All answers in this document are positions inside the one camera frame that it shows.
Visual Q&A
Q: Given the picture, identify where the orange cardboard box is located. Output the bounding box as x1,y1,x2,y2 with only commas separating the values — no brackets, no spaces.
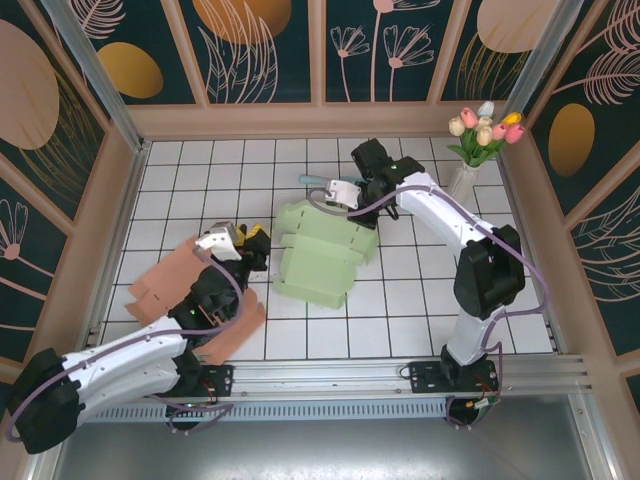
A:
124,234,267,365

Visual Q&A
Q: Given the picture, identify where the green paper box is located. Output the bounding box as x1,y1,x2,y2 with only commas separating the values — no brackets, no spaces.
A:
272,198,381,310

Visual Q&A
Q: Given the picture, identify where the white ribbed vase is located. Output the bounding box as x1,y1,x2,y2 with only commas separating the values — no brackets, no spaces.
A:
446,160,482,206

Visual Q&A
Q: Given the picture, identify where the tulip bouquet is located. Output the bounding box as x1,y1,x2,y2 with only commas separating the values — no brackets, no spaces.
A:
446,101,527,169

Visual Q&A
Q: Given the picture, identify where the grey metal sheet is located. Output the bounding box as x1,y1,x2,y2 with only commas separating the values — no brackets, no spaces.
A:
29,419,616,480

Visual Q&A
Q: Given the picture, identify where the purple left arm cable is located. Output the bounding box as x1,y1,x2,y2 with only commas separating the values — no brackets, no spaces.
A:
5,247,246,444

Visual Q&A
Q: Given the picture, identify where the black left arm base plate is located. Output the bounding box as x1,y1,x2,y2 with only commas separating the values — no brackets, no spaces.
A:
197,363,236,399

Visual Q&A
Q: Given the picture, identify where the aluminium side rail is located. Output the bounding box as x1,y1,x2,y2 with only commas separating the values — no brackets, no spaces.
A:
79,142,151,362
499,142,569,354

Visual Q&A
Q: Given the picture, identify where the long aluminium mounting rail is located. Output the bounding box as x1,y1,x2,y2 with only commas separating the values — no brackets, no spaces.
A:
79,353,594,401

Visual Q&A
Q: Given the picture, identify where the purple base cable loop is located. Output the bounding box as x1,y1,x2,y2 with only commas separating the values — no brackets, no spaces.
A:
446,394,501,431
167,394,239,436

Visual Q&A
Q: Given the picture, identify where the grey slotted cable duct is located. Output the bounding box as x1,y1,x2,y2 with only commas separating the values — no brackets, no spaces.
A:
67,397,451,425

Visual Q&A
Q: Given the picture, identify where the aluminium corner post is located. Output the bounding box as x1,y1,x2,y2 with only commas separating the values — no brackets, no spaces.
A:
504,0,586,121
39,0,151,151

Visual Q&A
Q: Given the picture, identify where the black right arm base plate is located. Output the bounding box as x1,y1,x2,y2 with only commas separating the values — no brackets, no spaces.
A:
408,359,501,396

